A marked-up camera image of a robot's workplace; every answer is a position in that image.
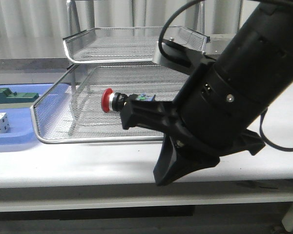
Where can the grey metal rack frame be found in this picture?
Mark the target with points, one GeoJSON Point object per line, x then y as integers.
{"type": "Point", "coordinates": [127, 60]}

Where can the red emergency stop button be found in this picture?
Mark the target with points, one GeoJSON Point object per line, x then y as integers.
{"type": "Point", "coordinates": [115, 101]}

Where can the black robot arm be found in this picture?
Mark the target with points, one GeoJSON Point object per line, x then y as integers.
{"type": "Point", "coordinates": [263, 47]}

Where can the blue plastic tray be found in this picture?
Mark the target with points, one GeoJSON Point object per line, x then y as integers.
{"type": "Point", "coordinates": [21, 128]}

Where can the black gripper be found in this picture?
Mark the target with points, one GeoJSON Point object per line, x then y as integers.
{"type": "Point", "coordinates": [215, 108]}

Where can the green terminal block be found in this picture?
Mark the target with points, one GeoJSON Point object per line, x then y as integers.
{"type": "Point", "coordinates": [8, 96]}

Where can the grey stone back counter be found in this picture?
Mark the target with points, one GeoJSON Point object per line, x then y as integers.
{"type": "Point", "coordinates": [19, 55]}

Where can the white table leg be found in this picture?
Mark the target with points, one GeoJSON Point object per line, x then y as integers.
{"type": "Point", "coordinates": [287, 220]}

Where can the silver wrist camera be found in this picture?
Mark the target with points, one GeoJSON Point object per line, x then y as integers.
{"type": "Point", "coordinates": [181, 58]}

